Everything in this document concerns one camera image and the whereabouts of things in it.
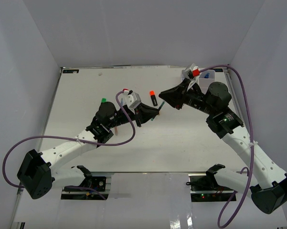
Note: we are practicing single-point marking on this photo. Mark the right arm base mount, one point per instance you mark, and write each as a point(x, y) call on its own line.
point(202, 190)

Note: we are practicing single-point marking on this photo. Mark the white compartment organizer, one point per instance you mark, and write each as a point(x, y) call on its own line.
point(204, 83)

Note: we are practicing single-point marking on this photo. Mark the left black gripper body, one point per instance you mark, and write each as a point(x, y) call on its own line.
point(121, 120)

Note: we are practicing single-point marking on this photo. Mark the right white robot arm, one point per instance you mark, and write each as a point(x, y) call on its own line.
point(268, 190)

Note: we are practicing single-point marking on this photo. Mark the green pen cap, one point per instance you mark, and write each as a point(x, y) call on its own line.
point(103, 99)

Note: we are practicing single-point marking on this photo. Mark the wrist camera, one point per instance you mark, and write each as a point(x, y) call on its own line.
point(131, 99)
point(187, 73)

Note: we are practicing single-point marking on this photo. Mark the green pen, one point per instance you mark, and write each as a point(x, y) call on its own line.
point(159, 108)

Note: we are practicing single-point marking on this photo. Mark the orange black highlighter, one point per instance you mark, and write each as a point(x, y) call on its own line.
point(153, 98)

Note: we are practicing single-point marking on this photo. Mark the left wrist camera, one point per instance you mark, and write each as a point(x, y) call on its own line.
point(131, 99)

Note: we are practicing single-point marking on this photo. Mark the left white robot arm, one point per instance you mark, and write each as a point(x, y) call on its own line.
point(41, 171)

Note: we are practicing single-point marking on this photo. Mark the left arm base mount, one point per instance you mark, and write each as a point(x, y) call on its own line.
point(94, 188)

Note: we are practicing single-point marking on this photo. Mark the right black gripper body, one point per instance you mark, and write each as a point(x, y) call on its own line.
point(195, 99)

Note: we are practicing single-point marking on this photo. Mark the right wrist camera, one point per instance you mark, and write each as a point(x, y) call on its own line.
point(187, 73)

